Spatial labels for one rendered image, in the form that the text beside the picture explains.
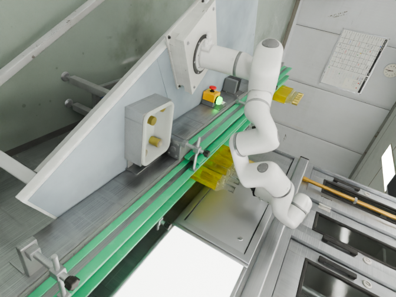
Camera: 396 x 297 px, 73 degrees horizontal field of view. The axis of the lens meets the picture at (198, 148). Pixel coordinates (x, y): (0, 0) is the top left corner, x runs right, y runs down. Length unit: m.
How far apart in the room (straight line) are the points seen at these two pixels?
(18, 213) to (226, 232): 0.84
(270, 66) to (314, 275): 0.83
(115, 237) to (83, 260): 0.11
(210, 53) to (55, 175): 0.68
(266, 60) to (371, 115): 6.36
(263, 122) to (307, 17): 6.12
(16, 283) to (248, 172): 0.70
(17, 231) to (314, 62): 6.53
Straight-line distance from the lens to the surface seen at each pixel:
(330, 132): 7.38
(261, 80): 0.89
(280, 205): 1.00
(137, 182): 1.03
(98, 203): 0.97
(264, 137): 0.83
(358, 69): 6.91
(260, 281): 1.09
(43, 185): 0.85
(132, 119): 0.93
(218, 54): 1.07
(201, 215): 1.19
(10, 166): 0.98
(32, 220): 1.25
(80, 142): 0.86
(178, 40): 0.99
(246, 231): 1.20
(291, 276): 1.20
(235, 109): 1.53
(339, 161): 7.70
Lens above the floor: 1.31
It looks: 19 degrees down
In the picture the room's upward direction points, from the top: 114 degrees clockwise
